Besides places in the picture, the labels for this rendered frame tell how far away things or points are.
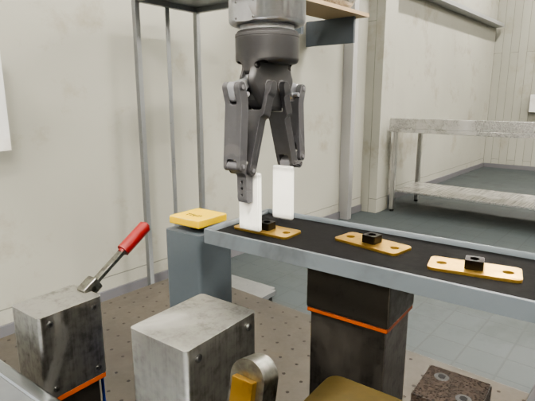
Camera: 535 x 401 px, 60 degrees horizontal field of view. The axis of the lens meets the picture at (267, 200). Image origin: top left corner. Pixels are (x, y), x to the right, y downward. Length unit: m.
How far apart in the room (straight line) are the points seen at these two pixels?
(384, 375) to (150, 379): 0.25
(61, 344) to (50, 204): 2.36
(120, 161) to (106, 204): 0.29
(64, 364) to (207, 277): 0.21
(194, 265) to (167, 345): 0.24
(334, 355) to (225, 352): 0.15
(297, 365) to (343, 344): 0.63
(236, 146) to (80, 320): 0.32
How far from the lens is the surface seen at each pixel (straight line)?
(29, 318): 0.67
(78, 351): 0.70
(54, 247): 3.07
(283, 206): 0.61
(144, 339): 0.47
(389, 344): 0.55
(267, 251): 0.53
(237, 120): 0.52
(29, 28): 2.97
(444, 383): 0.43
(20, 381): 0.65
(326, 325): 0.56
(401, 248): 0.54
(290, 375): 1.15
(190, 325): 0.47
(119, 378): 1.19
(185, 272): 0.68
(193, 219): 0.66
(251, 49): 0.54
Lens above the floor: 1.32
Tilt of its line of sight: 12 degrees down
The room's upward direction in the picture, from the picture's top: straight up
